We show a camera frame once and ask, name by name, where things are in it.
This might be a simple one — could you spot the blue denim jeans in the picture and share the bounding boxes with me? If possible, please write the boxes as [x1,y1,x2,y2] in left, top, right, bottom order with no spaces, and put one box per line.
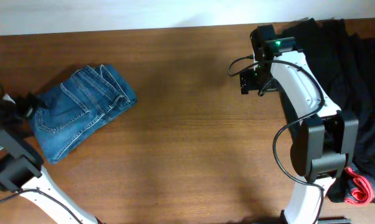
[29,65,137,164]

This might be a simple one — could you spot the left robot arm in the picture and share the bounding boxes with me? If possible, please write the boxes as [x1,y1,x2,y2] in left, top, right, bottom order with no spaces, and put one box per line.
[0,94,100,224]

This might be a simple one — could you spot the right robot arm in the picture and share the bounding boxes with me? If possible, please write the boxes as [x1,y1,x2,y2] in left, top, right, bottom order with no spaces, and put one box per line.
[238,25,358,223]

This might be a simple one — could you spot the black folded garment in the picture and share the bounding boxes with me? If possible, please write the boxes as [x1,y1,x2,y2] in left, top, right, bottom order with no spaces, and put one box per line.
[280,19,375,203]

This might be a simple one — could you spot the red and grey cloth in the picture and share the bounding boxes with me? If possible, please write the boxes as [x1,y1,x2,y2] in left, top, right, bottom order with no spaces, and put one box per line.
[344,166,375,206]

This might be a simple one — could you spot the black right camera cable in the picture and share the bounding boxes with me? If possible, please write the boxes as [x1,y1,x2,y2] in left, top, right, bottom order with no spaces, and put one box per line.
[227,54,327,224]

